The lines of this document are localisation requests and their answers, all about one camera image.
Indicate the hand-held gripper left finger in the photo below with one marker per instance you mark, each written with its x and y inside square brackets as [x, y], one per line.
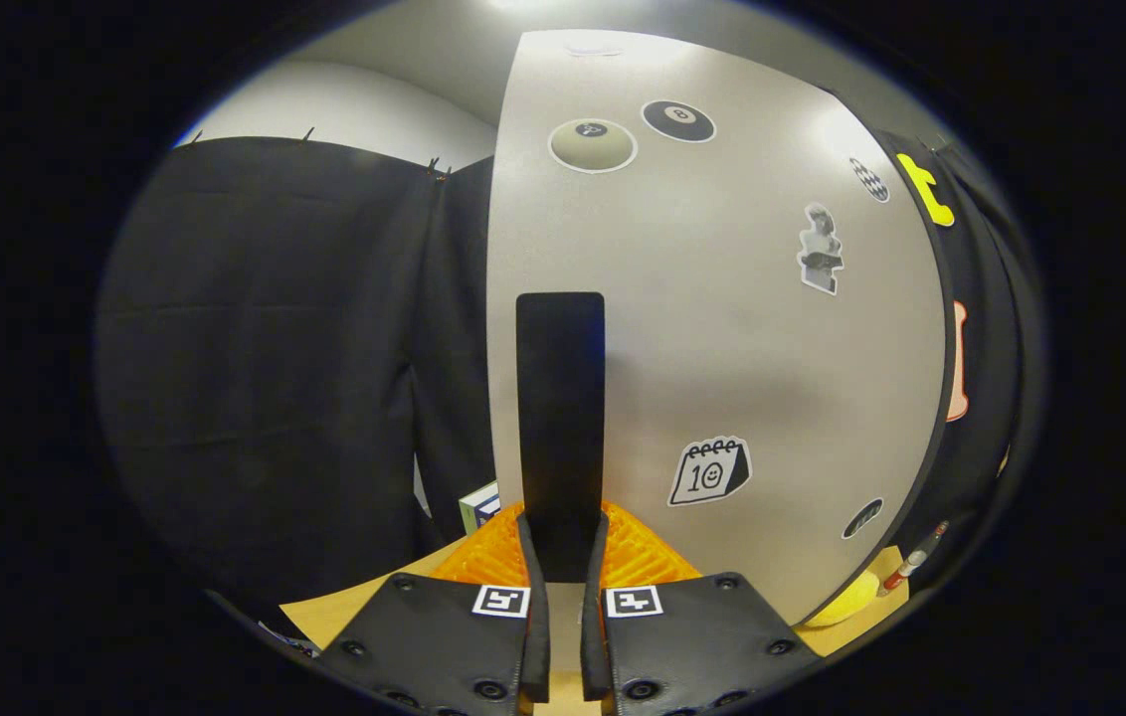
[444, 636]

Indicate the clear plastic bottle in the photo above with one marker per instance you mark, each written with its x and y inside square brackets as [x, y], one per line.
[906, 569]

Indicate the yellow plush toy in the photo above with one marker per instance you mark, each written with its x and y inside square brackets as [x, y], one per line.
[851, 600]

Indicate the black backdrop cloth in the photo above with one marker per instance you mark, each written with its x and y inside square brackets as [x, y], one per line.
[275, 348]

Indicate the beige shoe cabinet door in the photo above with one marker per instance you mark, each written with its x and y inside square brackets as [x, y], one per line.
[722, 348]

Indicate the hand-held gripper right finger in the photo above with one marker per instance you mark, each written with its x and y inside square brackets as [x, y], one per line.
[692, 636]

